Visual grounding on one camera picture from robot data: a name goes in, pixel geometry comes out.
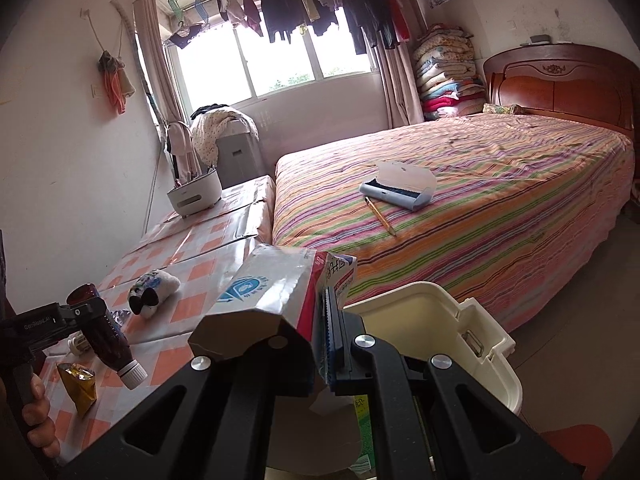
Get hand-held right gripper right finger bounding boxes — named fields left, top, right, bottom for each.
left=319, top=287, right=583, bottom=480

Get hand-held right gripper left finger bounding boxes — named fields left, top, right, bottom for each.
left=57, top=331, right=326, bottom=480

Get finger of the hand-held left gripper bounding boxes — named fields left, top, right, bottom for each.
left=54, top=299, right=110, bottom=322
left=30, top=330, right=96, bottom=357

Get brown plastic bottle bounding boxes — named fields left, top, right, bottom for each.
left=66, top=283, right=147, bottom=391

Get yellow foil packet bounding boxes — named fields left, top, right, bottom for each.
left=56, top=361, right=98, bottom=418

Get white plush toy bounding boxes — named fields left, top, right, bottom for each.
left=127, top=268, right=182, bottom=320

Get white and red carton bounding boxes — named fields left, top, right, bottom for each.
left=187, top=244, right=360, bottom=418

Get cream plastic bin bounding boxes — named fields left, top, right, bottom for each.
left=265, top=281, right=523, bottom=480

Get person's left hand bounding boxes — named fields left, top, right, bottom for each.
left=20, top=375, right=61, bottom=458

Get wooden pencil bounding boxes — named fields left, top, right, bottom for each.
left=364, top=196, right=397, bottom=237

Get light blue open case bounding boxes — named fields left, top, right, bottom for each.
left=359, top=160, right=437, bottom=213

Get white desk organiser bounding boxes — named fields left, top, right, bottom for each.
left=166, top=165, right=224, bottom=218

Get white arched stand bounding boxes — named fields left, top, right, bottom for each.
left=165, top=121, right=202, bottom=183

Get bed with striped cover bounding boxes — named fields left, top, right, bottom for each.
left=272, top=112, right=636, bottom=333

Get grey floor appliance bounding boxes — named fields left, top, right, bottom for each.
left=215, top=127, right=266, bottom=188

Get dotted white cloth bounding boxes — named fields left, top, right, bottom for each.
left=190, top=104, right=260, bottom=168

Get beige curtain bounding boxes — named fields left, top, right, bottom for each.
left=132, top=0, right=188, bottom=133
left=375, top=35, right=426, bottom=128

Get orange stool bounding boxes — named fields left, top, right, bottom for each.
left=542, top=424, right=615, bottom=480

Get window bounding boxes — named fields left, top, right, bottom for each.
left=170, top=7, right=381, bottom=111

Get stack of folded quilts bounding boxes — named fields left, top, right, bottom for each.
left=411, top=22, right=488, bottom=121

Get row of hanging clothes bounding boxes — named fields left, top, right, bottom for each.
left=167, top=0, right=456, bottom=56

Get wooden bed headboard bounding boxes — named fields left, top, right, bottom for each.
left=482, top=42, right=640, bottom=148

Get cloths on wall hook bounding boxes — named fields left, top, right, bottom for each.
left=97, top=50, right=137, bottom=117

